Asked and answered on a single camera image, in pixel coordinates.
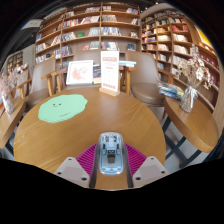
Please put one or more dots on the white hanging ceiling panel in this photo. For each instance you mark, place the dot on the white hanging ceiling panel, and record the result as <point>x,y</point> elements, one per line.
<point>32,24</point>

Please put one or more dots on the transparent computer mouse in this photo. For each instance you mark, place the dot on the transparent computer mouse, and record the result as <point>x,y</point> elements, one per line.
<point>110,153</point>

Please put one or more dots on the green blob-shaped mouse pad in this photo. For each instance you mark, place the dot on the green blob-shaped mouse pad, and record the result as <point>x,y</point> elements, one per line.
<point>61,108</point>

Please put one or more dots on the white sign on wooden base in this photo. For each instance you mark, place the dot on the white sign on wooden base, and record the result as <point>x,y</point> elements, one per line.
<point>110,71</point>

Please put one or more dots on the stack of books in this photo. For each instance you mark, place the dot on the stack of books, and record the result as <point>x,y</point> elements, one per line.
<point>170,90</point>

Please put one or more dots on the glass vase with dried flowers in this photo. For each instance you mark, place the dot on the glass vase with dried flowers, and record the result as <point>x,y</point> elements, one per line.
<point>8,103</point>
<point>188,98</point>

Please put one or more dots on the tall wooden bookshelf with books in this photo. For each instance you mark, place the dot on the tall wooden bookshelf with books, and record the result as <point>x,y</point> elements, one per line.
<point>173,40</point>

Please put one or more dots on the small distant bookshelf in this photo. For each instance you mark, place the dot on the small distant bookshelf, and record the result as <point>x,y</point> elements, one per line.
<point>15,60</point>

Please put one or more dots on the white framed floral picture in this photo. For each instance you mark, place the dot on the white framed floral picture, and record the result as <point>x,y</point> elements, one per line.
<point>80,72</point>

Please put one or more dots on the dark-covered book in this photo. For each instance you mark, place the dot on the dark-covered book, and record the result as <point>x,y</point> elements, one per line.
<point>97,74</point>

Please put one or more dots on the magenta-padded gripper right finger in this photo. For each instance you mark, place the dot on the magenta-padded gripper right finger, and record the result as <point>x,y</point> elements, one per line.
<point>151,170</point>

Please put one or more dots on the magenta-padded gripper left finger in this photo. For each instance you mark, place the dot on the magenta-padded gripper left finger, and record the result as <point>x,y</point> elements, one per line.
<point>71,170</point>

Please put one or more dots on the light blue book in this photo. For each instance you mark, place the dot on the light blue book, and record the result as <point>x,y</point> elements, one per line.
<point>127,63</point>

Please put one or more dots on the round wooden side table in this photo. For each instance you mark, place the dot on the round wooden side table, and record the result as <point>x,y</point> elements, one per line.
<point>193,125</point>
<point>10,123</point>

